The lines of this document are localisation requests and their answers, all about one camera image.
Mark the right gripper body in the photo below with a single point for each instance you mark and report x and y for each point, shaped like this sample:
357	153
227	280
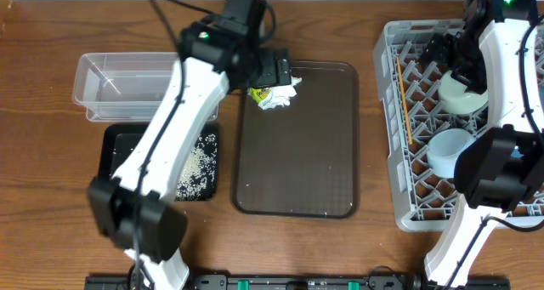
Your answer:
461	57

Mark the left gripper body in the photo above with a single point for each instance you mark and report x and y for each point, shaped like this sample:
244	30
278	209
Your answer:
264	67

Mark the yellow green snack wrapper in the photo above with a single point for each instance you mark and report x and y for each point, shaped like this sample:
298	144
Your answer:
259	94

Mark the white napkin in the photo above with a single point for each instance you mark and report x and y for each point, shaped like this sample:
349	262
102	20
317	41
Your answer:
280	96

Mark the mint green bowl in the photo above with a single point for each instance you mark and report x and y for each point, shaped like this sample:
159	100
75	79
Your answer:
458	100

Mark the wooden chopstick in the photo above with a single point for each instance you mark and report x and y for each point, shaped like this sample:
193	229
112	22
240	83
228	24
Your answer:
403	98

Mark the light blue small bowl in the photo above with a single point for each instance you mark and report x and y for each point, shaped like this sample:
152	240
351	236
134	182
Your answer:
444	149

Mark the white rice pile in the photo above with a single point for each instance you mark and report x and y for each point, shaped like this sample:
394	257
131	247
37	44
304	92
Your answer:
198	180

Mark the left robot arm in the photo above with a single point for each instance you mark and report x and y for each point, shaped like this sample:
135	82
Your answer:
134	206

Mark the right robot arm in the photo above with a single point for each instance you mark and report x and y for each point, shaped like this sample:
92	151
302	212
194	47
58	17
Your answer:
493	54

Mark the black waste tray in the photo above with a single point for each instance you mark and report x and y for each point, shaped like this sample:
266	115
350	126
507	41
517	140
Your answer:
120	140

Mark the grey dishwasher rack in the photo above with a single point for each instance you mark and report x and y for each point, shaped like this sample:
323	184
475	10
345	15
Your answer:
422	200

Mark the brown serving tray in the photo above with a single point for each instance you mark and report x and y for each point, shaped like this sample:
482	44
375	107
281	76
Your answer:
302	160

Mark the clear plastic bin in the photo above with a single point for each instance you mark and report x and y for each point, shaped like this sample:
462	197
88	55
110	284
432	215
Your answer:
122	87

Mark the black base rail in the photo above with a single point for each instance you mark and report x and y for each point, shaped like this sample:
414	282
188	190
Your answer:
379	279

